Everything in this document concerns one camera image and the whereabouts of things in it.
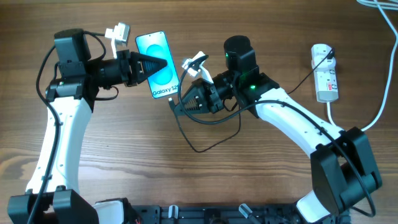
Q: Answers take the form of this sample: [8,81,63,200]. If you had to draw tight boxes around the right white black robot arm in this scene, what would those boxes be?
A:
[170,35,382,223]

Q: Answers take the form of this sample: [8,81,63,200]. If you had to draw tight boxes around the turquoise screen Galaxy smartphone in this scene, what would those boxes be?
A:
[135,31,180,99]

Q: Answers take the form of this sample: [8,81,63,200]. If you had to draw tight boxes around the white power strip socket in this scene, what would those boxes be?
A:
[311,44,338,103]

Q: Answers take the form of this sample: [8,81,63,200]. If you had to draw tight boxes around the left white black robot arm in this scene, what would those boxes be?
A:
[7,29,167,223]

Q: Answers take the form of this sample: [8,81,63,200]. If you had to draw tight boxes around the black USB charging cable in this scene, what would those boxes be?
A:
[167,47,336,154]

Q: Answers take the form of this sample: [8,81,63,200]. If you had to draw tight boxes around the right black camera cable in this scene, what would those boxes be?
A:
[177,54,377,218]

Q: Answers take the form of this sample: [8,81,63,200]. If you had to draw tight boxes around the white cables at corner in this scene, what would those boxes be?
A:
[356,0,398,11]

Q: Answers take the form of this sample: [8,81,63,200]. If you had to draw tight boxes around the white power strip cord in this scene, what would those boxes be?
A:
[326,0,398,133]

